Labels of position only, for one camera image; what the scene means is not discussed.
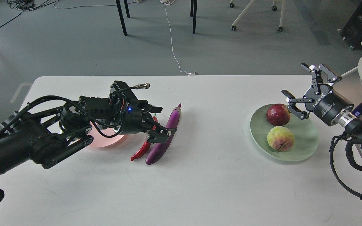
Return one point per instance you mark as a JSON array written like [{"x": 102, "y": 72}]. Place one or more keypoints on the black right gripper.
[{"x": 326, "y": 106}]

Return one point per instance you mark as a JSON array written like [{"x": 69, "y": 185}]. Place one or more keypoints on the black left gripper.
[{"x": 133, "y": 120}]

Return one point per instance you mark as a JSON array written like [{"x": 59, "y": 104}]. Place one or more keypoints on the purple eggplant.
[{"x": 160, "y": 148}]

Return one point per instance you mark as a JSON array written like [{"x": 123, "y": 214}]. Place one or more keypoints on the red chili pepper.
[{"x": 142, "y": 150}]

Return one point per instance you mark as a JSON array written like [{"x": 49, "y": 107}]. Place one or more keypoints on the dark red pomegranate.
[{"x": 278, "y": 115}]

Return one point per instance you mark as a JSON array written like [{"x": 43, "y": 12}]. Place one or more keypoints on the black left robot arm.
[{"x": 52, "y": 128}]

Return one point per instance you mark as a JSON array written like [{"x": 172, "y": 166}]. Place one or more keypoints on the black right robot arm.
[{"x": 351, "y": 121}]

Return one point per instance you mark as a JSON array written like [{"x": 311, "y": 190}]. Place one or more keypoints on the light green plate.
[{"x": 305, "y": 132}]

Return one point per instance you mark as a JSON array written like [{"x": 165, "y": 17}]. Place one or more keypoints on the pink plate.
[{"x": 100, "y": 141}]

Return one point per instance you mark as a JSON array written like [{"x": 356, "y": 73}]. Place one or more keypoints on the white rolling chair base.
[{"x": 274, "y": 8}]

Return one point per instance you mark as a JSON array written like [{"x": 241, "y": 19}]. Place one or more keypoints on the black table legs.
[{"x": 193, "y": 13}]

